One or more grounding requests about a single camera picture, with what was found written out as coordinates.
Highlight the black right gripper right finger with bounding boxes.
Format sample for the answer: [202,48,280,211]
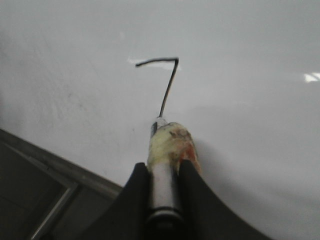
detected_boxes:
[178,160,269,240]

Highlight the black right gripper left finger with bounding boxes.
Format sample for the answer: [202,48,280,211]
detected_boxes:
[82,162,149,240]

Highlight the taped black whiteboard marker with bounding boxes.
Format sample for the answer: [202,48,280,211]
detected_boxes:
[146,116,202,240]

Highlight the white whiteboard with grey frame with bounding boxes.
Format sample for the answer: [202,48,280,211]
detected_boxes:
[0,0,320,240]

